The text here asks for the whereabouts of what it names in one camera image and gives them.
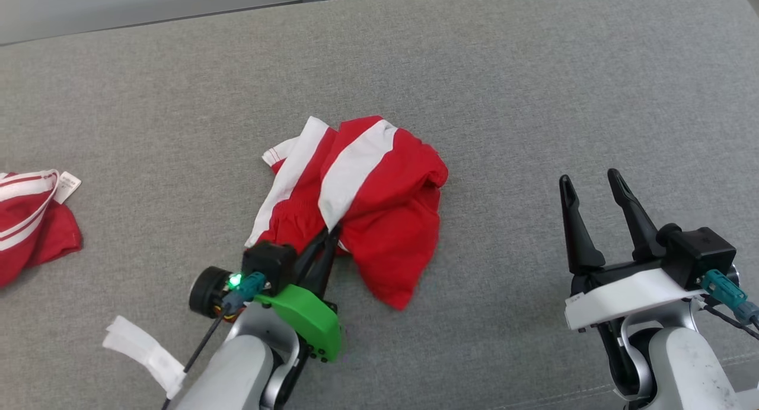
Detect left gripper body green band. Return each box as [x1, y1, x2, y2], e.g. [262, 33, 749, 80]
[254, 283, 343, 364]

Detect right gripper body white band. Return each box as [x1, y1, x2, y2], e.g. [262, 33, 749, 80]
[565, 258, 707, 331]

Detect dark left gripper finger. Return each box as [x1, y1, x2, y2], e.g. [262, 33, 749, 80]
[294, 228, 330, 287]
[317, 223, 343, 298]

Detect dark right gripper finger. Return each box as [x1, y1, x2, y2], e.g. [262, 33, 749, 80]
[559, 174, 607, 275]
[607, 169, 661, 262]

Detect red white striped shorts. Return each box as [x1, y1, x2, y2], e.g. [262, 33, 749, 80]
[245, 115, 449, 312]

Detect red white numbered jersey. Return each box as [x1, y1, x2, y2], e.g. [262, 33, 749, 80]
[0, 170, 83, 289]

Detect black cylindrical motor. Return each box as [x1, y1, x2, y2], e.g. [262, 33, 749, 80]
[189, 266, 233, 319]

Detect black cable teal plug left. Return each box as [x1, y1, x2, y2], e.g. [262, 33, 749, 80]
[161, 272, 266, 410]

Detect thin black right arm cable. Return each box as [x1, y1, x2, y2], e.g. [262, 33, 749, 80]
[697, 300, 759, 341]

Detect white strap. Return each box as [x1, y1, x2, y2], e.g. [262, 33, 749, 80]
[102, 315, 186, 400]

